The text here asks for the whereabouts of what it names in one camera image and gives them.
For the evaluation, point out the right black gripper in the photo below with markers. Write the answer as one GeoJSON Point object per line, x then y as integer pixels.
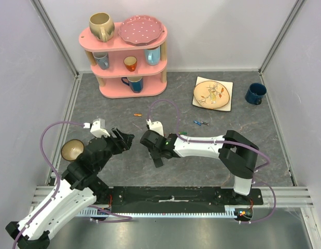
{"type": "Point", "coordinates": [154, 150]}

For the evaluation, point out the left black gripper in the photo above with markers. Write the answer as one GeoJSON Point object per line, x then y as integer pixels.
{"type": "Point", "coordinates": [124, 141]}

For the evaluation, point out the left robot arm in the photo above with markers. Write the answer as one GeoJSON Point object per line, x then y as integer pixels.
{"type": "Point", "coordinates": [77, 188]}

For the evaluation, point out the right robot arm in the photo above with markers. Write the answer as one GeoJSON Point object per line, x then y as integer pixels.
{"type": "Point", "coordinates": [238, 154]}

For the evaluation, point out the brown ceramic bowl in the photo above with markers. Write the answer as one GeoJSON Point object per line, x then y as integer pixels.
{"type": "Point", "coordinates": [72, 149]}

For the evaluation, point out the dark blue mug on shelf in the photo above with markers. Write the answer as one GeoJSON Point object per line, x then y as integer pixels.
{"type": "Point", "coordinates": [135, 83]}

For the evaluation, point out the pink three-tier shelf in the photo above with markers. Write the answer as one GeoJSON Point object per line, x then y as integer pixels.
{"type": "Point", "coordinates": [110, 84]}

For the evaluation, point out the orange cup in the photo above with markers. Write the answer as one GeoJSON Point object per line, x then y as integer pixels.
{"type": "Point", "coordinates": [130, 63]}

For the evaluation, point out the grey-blue mug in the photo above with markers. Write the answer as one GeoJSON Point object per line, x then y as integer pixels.
{"type": "Point", "coordinates": [102, 59]}

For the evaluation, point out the light blue mug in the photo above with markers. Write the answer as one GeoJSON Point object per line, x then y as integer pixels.
{"type": "Point", "coordinates": [153, 55]}

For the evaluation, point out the round beige painted plate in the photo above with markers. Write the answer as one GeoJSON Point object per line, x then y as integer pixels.
{"type": "Point", "coordinates": [211, 94]}

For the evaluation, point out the pink polka dot plate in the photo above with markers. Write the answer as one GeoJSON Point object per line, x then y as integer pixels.
{"type": "Point", "coordinates": [140, 30]}

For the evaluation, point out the beige ceramic mug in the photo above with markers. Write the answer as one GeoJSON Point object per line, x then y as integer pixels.
{"type": "Point", "coordinates": [102, 26]}

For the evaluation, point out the navy blue cup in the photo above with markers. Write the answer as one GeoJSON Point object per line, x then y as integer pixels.
{"type": "Point", "coordinates": [255, 93]}

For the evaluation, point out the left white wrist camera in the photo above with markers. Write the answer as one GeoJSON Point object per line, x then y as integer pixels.
{"type": "Point", "coordinates": [97, 128]}

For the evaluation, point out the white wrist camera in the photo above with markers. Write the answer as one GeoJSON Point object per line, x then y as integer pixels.
{"type": "Point", "coordinates": [97, 128]}
{"type": "Point", "coordinates": [155, 126]}

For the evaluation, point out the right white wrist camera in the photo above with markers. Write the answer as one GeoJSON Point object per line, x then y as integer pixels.
{"type": "Point", "coordinates": [155, 126]}

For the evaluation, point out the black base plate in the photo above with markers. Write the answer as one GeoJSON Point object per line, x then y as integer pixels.
{"type": "Point", "coordinates": [161, 200]}

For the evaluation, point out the aluminium cable duct rail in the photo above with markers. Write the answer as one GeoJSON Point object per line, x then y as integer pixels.
{"type": "Point", "coordinates": [229, 212]}

